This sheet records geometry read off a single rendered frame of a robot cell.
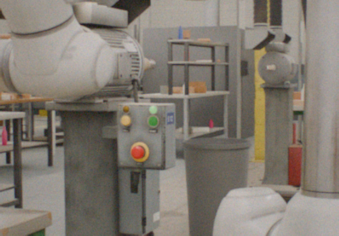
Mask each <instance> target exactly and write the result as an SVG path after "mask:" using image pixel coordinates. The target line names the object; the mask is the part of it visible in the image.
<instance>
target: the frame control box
mask: <svg viewBox="0 0 339 236"><path fill-rule="evenodd" d="M124 105H129V106H130V113H128V114H124V112H123V111H122V107H123V106H124ZM151 105H156V106H157V107H158V112H157V113H156V114H151V113H150V112H149V107H150V106H151ZM124 116H128V117H130V124H129V125H124V124H123V123H122V118H123V117H124ZM153 116H154V117H156V118H157V119H158V123H157V125H156V126H151V125H150V124H149V123H148V119H149V118H150V117H153ZM117 142H118V168H125V169H133V171H134V184H135V185H138V184H139V178H140V173H141V172H142V170H143V169H146V170H158V171H164V170H167V169H170V168H172V167H174V166H175V165H176V112H175V104H173V103H123V104H118V106H117ZM135 146H140V147H142V148H143V150H144V155H143V157H142V158H141V159H138V160H137V159H135V158H133V156H132V155H131V150H132V148H134V147H135Z"/></svg>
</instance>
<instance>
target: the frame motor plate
mask: <svg viewBox="0 0 339 236"><path fill-rule="evenodd" d="M123 103H135V102H134V99H126V100H115V101H108V100H103V102H97V103H66V102H54V100H53V101H51V102H46V103H45V110H46V111H117V106H118V104H123ZM139 103H150V99H144V98H143V97H139Z"/></svg>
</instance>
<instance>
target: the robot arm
mask: <svg viewBox="0 0 339 236"><path fill-rule="evenodd" d="M190 1H200V0H190ZM72 2H75V0H0V8H1V10H2V12H3V15H4V17H5V18H6V20H7V23H8V26H9V27H10V29H11V33H12V38H13V39H11V40H0V92H4V93H8V94H32V95H34V96H36V97H44V98H53V99H59V98H68V97H77V96H83V95H86V94H91V93H96V92H98V91H100V89H101V88H102V87H104V86H105V85H106V84H107V82H108V81H109V80H110V78H111V75H112V72H113V51H112V49H111V47H110V45H109V44H108V43H107V42H106V41H105V40H102V39H101V38H100V37H98V36H96V35H95V34H92V33H85V32H84V30H83V29H82V28H81V26H80V25H79V23H78V22H77V20H76V18H75V17H74V13H73V8H72V5H71V3H72ZM212 236H339V0H307V1H306V50H305V67H304V116H303V149H302V166H301V191H300V192H297V193H296V194H295V195H294V196H293V198H291V200H290V201H289V202H288V204H286V202H285V201H284V200H283V198H282V197H281V196H280V194H278V193H277V192H274V191H273V190H272V189H271V188H267V187H253V188H238V189H233V190H231V191H230V192H229V193H228V194H227V195H226V197H225V198H224V199H223V200H222V202H221V204H220V205H219V210H218V211H217V215H216V218H215V220H214V226H213V232H212Z"/></svg>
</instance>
